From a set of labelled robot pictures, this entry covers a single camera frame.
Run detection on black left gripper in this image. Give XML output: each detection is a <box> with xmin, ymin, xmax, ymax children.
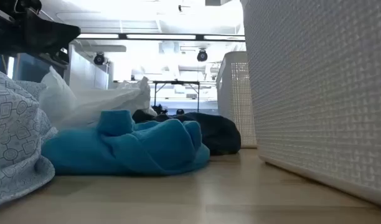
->
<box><xmin>0</xmin><ymin>0</ymin><xmax>82</xmax><ymax>67</ymax></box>

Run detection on white lace cloth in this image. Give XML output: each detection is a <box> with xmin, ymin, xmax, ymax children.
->
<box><xmin>38</xmin><ymin>65</ymin><xmax>159</xmax><ymax>130</ymax></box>

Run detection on light blue patterned cloth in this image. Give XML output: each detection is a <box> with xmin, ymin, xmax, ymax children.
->
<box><xmin>0</xmin><ymin>70</ymin><xmax>59</xmax><ymax>208</ymax></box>

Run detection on black garment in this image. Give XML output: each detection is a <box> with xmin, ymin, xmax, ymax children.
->
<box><xmin>131</xmin><ymin>108</ymin><xmax>171</xmax><ymax>124</ymax></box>

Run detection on deep blue fleece garment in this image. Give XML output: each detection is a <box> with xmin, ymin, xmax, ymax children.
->
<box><xmin>40</xmin><ymin>109</ymin><xmax>211</xmax><ymax>177</ymax></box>

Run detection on dark denim jeans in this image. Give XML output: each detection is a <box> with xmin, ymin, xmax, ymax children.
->
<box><xmin>170</xmin><ymin>111</ymin><xmax>242</xmax><ymax>156</ymax></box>

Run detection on dark blue window panel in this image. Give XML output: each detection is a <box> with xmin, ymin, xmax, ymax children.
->
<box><xmin>0</xmin><ymin>52</ymin><xmax>68</xmax><ymax>84</ymax></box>

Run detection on white perforated laundry basket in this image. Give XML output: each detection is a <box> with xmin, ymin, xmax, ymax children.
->
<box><xmin>215</xmin><ymin>51</ymin><xmax>258</xmax><ymax>149</ymax></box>

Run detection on white woven-texture laundry basket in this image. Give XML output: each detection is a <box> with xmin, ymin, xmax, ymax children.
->
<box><xmin>240</xmin><ymin>0</ymin><xmax>381</xmax><ymax>209</ymax></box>

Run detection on black frame background workstation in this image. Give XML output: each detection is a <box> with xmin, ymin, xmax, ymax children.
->
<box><xmin>152</xmin><ymin>80</ymin><xmax>201</xmax><ymax>113</ymax></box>

